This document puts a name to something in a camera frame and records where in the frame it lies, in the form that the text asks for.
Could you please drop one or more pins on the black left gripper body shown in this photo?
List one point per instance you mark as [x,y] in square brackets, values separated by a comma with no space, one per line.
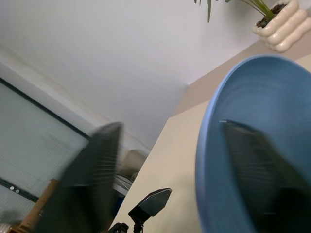
[119,228]

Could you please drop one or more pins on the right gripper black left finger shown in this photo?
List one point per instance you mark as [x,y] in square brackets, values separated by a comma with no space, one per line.
[92,182]

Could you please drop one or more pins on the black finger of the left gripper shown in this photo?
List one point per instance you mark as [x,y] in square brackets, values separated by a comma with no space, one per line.
[150,204]

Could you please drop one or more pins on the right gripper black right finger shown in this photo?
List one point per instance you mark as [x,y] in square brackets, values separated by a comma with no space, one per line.
[262,182]

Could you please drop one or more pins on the blue plate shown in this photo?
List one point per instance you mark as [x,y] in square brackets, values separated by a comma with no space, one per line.
[255,97]

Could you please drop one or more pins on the beige rounded background object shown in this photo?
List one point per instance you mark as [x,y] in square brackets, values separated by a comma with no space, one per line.
[133,160]

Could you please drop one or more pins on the frosted glass partition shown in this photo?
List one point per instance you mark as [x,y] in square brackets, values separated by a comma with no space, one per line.
[29,136]

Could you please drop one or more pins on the white bubbly ceramic pot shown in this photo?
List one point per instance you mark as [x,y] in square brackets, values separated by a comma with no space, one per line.
[284,29]

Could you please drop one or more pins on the green leafy plant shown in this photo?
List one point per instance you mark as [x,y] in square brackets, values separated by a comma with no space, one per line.
[266,9]

